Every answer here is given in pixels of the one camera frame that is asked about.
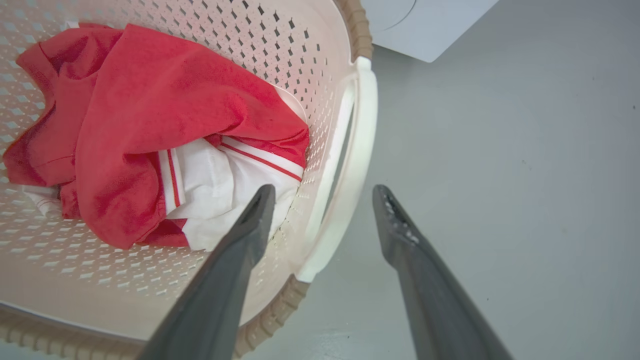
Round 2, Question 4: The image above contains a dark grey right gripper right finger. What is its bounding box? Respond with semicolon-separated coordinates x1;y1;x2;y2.
372;184;514;360

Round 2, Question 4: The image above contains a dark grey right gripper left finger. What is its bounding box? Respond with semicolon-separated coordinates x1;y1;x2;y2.
137;184;277;360

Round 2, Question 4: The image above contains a white perforated laundry basket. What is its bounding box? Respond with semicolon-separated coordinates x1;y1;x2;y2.
0;0;379;360

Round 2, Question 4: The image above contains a red and white garment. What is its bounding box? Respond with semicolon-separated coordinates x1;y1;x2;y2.
2;22;311;252

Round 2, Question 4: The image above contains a white washing machine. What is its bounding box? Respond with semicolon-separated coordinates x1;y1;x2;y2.
361;0;500;64

